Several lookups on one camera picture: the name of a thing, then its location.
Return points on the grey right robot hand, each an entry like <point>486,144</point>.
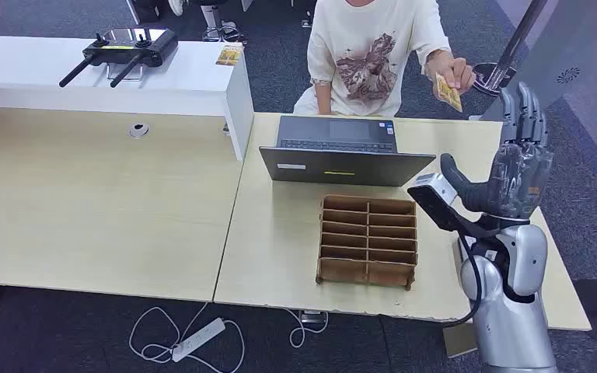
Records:
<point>515,180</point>

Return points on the person's left hand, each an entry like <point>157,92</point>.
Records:
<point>450,67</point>

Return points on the yellow ID card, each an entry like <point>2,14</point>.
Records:
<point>450,97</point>

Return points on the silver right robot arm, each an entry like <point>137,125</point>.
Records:
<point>515,319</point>

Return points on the person's right forearm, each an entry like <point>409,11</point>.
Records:
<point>323,100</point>

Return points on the person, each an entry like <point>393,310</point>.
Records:
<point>360,31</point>

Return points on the wooden card organizer box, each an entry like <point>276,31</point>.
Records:
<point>345,273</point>

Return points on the yellow printed card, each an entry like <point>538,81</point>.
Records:
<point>229,55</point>

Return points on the metal stanchion with round base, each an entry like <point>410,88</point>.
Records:
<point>484,82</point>

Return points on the grey kiosk panel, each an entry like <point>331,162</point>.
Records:
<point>566,46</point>

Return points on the grey laptop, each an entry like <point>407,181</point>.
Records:
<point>339,167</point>

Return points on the beige desk leg panel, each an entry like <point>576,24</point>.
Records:
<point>458,342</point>

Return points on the stool base with footring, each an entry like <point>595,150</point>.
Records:
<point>215,20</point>

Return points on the grey power adapter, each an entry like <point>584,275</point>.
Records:
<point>313,317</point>

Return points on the black remote controller with antennas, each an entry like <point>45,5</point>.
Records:
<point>139,49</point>

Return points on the white power strip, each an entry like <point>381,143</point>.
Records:
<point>198,340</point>

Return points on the white raised counter shelf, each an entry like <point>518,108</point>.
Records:
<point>30,67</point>

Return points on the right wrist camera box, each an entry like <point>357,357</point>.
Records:
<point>432,203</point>

